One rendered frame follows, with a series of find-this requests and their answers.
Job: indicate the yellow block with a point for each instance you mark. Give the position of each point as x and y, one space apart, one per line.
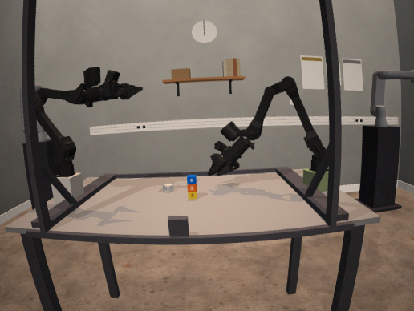
192 195

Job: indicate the blue block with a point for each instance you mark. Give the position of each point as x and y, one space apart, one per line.
191 179

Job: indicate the orange number block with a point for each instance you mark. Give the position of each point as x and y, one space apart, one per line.
192 187

